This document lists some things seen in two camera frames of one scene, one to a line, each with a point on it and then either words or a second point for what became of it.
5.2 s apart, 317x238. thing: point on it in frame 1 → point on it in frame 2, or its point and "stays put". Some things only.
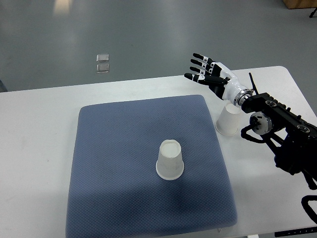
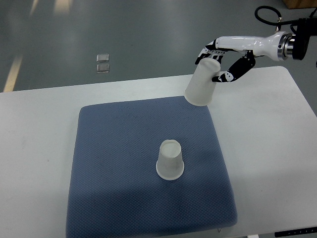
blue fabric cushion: x=116 y=191 stays put
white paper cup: x=227 y=122 → x=200 y=88
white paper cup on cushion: x=170 y=165 stays put
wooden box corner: x=300 y=4 stays put
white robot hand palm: x=227 y=92 → x=266 y=46
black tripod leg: x=313 y=13 stays put
